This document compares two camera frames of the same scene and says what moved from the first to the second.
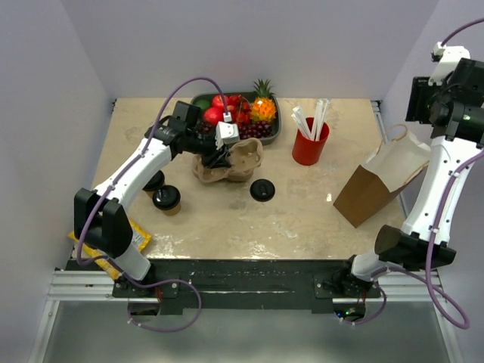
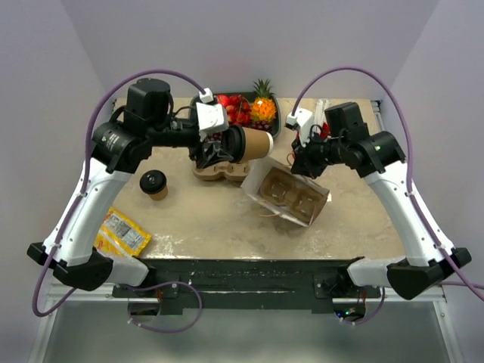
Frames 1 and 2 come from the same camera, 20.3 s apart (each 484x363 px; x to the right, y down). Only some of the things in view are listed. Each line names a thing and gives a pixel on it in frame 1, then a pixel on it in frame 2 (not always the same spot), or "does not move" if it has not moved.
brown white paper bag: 383,177 → 275,187
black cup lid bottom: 166,197 → 234,143
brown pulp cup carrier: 245,157 does not move
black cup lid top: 156,182 does not move
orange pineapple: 264,107 does not move
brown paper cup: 172,212 → 258,144
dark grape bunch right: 255,129 does not move
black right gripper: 421,91 → 303,162
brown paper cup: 157,181 → 161,195
